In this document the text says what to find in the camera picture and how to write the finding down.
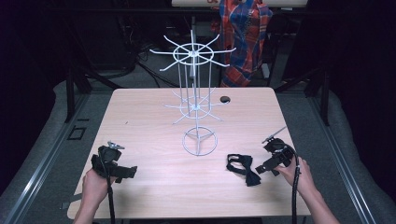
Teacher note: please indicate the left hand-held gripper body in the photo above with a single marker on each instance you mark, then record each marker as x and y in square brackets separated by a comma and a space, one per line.
[107, 161]

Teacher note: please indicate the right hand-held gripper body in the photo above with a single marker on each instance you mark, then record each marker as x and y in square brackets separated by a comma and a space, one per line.
[277, 154]

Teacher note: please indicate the black bow tie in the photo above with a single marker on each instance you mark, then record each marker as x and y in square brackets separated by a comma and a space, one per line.
[243, 168]

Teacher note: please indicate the person's right hand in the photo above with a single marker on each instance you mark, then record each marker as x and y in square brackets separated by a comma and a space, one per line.
[297, 177]

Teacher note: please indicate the person's left hand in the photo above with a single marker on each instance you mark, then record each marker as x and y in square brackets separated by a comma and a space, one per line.
[95, 186]

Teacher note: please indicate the black metal stand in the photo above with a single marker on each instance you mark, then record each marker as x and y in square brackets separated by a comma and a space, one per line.
[323, 96]
[71, 93]

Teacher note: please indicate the red blue plaid cloth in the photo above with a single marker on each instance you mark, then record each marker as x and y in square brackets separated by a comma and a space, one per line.
[244, 40]

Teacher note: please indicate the metal floor rail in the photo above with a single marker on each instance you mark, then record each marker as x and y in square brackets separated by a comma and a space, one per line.
[46, 155]
[342, 161]

